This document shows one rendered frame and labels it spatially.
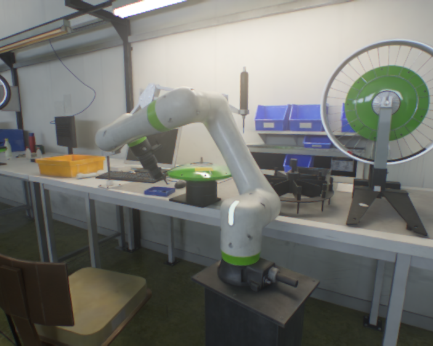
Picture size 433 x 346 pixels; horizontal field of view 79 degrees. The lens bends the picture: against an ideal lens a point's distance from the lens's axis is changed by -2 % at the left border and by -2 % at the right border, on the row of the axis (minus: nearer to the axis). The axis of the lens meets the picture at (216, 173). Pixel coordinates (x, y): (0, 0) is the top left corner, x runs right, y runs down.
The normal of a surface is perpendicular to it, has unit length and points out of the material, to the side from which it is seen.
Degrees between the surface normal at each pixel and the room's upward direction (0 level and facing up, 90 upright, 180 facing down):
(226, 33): 90
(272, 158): 90
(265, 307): 0
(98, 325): 0
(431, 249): 90
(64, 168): 94
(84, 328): 0
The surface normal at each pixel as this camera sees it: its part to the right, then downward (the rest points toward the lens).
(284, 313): 0.00, -0.98
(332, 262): -0.49, 0.16
